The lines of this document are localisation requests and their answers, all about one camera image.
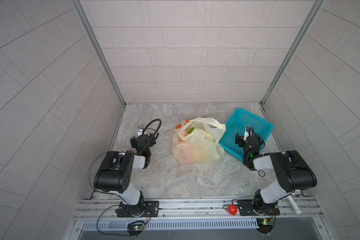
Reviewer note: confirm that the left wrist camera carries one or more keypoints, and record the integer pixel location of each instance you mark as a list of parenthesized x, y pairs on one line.
[(141, 130)]

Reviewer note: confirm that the cream plastic bag orange print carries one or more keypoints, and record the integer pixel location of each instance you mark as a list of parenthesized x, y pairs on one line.
[(202, 145)]

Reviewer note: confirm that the small round floor marker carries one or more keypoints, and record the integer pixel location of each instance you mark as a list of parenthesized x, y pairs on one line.
[(261, 173)]

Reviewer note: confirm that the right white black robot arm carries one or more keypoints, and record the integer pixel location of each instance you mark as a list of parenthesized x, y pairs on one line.
[(292, 173)]

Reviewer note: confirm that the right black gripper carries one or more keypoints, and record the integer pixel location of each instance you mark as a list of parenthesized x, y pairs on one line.
[(241, 141)]

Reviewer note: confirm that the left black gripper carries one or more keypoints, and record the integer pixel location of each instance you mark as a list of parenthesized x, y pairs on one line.
[(132, 141)]

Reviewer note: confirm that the red emergency stop button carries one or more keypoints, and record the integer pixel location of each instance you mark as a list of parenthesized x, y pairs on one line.
[(231, 209)]

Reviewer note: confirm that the left circuit board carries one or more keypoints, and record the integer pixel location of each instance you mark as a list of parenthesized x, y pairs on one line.
[(136, 226)]

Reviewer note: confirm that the teal plastic basket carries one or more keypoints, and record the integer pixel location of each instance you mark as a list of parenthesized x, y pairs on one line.
[(236, 124)]

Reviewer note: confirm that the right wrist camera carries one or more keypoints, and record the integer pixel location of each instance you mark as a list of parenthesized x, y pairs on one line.
[(249, 134)]

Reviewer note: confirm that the white marker pen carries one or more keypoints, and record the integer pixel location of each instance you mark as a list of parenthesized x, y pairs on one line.
[(294, 205)]

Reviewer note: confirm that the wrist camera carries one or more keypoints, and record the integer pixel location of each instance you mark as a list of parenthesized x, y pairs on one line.
[(249, 134), (141, 130)]

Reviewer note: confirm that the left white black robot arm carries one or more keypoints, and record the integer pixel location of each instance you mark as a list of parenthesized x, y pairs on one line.
[(115, 173)]

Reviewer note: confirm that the circuit board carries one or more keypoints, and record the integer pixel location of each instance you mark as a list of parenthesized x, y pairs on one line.
[(265, 225), (136, 226)]

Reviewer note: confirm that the right circuit board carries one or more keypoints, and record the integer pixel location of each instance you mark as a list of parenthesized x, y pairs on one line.
[(265, 225)]

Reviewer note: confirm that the aluminium mounting rail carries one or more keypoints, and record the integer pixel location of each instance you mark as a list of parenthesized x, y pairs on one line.
[(197, 208)]

